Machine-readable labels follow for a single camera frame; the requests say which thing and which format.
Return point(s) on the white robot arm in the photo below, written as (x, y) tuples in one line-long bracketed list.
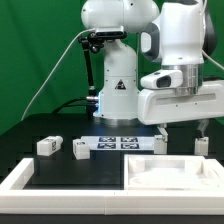
[(153, 61)]

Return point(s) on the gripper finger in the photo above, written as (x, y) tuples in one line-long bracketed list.
[(202, 126), (163, 132)]

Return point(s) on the black mounted camera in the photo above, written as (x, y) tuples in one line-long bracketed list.
[(110, 33)]

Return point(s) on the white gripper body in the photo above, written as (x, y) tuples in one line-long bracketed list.
[(163, 106)]

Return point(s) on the white square table top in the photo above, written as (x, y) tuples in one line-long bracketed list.
[(172, 172)]

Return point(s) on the white U-shaped fence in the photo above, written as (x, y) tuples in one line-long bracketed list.
[(15, 199)]

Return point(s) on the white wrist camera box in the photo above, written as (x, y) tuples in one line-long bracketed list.
[(163, 79)]

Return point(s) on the white fiducial marker sheet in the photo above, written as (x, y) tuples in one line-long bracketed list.
[(119, 142)]

